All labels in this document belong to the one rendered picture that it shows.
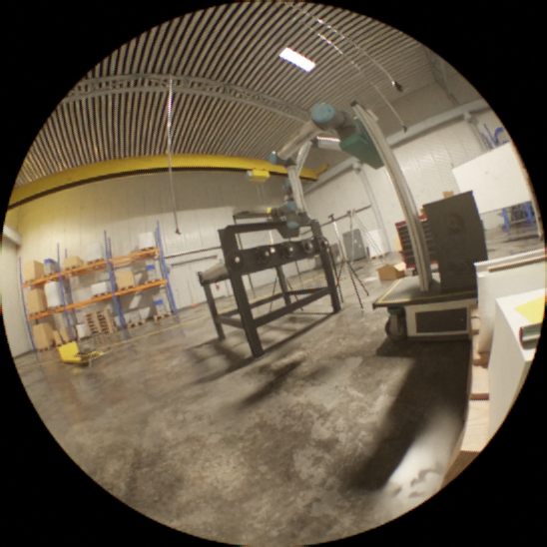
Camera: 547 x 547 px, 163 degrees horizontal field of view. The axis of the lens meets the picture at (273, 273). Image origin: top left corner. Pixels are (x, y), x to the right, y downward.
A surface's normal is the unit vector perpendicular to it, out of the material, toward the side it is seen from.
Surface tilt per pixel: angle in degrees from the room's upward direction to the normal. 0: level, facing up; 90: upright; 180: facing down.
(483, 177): 90
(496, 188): 90
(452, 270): 90
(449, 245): 90
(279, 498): 0
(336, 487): 0
